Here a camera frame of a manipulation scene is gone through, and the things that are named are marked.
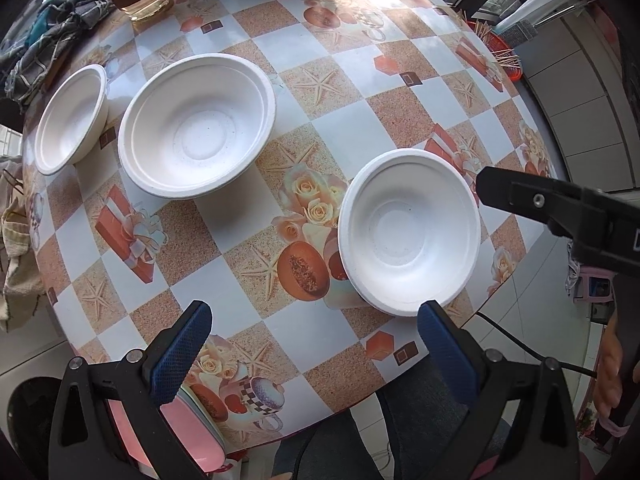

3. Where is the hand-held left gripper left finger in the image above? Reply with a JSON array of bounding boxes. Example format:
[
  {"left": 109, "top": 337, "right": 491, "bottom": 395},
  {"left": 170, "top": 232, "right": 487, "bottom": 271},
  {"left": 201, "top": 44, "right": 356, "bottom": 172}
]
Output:
[{"left": 48, "top": 300, "right": 214, "bottom": 480}]

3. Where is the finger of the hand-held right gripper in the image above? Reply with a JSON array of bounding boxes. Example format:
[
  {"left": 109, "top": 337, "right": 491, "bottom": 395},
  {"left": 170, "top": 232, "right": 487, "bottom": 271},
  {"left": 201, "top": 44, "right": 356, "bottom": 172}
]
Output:
[{"left": 475, "top": 165, "right": 611, "bottom": 242}]

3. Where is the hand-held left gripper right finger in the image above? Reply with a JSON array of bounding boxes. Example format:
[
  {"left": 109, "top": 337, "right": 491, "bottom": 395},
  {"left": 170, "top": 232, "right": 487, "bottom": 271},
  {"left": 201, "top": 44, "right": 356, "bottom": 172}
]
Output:
[{"left": 417, "top": 300, "right": 581, "bottom": 480}]

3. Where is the pink square plate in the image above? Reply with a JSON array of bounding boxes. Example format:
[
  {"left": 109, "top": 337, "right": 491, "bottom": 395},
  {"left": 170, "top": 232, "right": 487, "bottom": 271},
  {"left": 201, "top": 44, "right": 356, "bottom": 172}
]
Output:
[{"left": 102, "top": 385, "right": 226, "bottom": 471}]

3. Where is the small white bowl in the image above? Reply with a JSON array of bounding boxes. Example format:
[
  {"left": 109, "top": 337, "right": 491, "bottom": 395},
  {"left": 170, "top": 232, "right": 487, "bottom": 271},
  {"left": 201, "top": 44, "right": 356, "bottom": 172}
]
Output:
[
  {"left": 35, "top": 64, "right": 110, "bottom": 177},
  {"left": 338, "top": 148, "right": 482, "bottom": 317}
]

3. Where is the person's right hand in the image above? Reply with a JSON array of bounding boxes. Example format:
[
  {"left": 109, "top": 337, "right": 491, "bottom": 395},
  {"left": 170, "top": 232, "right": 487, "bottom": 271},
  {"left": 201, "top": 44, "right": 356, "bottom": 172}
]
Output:
[{"left": 592, "top": 317, "right": 624, "bottom": 413}]

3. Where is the pink plastic stool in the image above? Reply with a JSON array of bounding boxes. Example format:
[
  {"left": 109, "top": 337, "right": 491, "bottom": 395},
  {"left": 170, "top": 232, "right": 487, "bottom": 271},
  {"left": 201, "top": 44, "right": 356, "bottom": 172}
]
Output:
[{"left": 567, "top": 265, "right": 616, "bottom": 303}]

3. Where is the orange plastic basket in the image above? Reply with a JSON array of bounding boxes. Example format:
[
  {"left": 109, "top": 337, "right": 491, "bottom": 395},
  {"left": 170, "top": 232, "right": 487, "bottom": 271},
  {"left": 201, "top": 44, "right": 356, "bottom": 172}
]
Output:
[{"left": 465, "top": 17, "right": 525, "bottom": 83}]

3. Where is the pile of toothpicks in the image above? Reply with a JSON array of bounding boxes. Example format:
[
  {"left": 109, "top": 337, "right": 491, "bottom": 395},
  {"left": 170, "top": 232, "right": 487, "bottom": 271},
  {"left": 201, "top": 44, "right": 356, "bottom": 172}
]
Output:
[{"left": 457, "top": 10, "right": 518, "bottom": 68}]

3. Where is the beige towel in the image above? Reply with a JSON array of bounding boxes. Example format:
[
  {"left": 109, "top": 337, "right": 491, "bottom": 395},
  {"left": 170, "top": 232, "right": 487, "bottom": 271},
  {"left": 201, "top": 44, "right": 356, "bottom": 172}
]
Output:
[{"left": 0, "top": 157, "right": 46, "bottom": 333}]

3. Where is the printed checkered tablecloth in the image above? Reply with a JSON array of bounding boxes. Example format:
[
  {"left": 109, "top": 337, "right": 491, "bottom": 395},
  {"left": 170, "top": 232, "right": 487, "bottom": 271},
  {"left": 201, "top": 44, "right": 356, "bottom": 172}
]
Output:
[{"left": 22, "top": 0, "right": 558, "bottom": 448}]

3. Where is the large white bowl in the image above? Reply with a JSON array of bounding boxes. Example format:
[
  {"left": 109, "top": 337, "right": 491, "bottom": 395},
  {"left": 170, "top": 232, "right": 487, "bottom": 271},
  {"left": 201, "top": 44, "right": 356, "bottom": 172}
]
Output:
[{"left": 117, "top": 52, "right": 277, "bottom": 201}]

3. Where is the grey checked cloth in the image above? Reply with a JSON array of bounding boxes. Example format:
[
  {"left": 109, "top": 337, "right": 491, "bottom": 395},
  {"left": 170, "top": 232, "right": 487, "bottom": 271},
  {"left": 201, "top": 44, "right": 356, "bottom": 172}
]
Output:
[{"left": 0, "top": 0, "right": 116, "bottom": 103}]

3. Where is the black cable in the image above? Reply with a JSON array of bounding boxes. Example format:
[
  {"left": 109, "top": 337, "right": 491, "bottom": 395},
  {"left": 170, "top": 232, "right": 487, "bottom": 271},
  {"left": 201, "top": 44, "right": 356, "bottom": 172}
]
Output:
[{"left": 475, "top": 311, "right": 598, "bottom": 378}]

